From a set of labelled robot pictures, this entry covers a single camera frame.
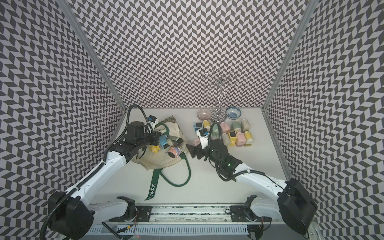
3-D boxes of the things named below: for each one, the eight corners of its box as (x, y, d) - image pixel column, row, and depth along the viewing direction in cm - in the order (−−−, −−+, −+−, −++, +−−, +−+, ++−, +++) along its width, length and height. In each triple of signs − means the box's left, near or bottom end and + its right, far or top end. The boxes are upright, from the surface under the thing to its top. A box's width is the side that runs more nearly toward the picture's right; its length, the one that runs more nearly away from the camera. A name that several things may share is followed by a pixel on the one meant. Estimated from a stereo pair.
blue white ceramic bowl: (226, 119, 113) (227, 115, 110) (225, 110, 119) (225, 106, 115) (240, 119, 113) (241, 115, 110) (238, 110, 119) (239, 106, 115)
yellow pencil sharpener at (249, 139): (244, 146, 96) (246, 142, 92) (241, 135, 102) (243, 130, 98) (251, 146, 96) (254, 142, 92) (248, 135, 102) (250, 130, 98)
